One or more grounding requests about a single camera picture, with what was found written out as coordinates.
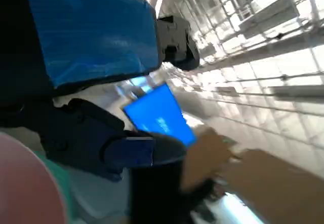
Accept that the pink bowl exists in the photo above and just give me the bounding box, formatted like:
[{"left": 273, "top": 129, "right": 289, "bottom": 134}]
[{"left": 0, "top": 132, "right": 69, "bottom": 224}]

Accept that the blue monitor screen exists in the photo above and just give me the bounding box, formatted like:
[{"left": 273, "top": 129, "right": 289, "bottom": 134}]
[{"left": 123, "top": 83, "right": 198, "bottom": 147}]

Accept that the green cutting mat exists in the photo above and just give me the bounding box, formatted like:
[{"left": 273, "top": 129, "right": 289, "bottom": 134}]
[{"left": 37, "top": 155, "right": 75, "bottom": 224}]

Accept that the white wire grid rack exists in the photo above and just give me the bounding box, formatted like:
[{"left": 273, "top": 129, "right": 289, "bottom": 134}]
[{"left": 146, "top": 0, "right": 324, "bottom": 159}]

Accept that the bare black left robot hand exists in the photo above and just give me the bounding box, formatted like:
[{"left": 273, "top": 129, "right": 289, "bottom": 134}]
[{"left": 0, "top": 0, "right": 200, "bottom": 181}]

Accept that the small brown cardboard box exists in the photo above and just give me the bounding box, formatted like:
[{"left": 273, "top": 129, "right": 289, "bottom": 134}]
[{"left": 181, "top": 126, "right": 235, "bottom": 192}]

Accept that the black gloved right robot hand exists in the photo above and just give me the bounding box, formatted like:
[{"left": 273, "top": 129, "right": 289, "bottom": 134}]
[{"left": 130, "top": 158, "right": 216, "bottom": 224}]

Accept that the large brown cardboard box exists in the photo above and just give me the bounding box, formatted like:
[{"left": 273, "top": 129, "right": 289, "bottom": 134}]
[{"left": 221, "top": 149, "right": 324, "bottom": 224}]

